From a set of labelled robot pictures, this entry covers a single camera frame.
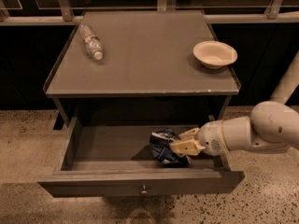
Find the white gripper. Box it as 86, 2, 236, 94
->
169, 120, 225, 156

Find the blue chip bag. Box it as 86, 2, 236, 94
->
149, 128, 191, 165

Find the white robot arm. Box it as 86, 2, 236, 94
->
170, 52, 299, 156

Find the small metal drawer knob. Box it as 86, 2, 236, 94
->
140, 184, 149, 196

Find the open grey top drawer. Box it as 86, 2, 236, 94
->
37, 117, 245, 197

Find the grey wooden cabinet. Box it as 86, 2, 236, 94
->
44, 11, 240, 126

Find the white paper bowl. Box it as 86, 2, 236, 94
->
192, 41, 238, 69

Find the clear plastic water bottle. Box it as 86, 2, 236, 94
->
78, 23, 104, 61

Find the metal railing frame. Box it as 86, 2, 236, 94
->
0, 0, 299, 25

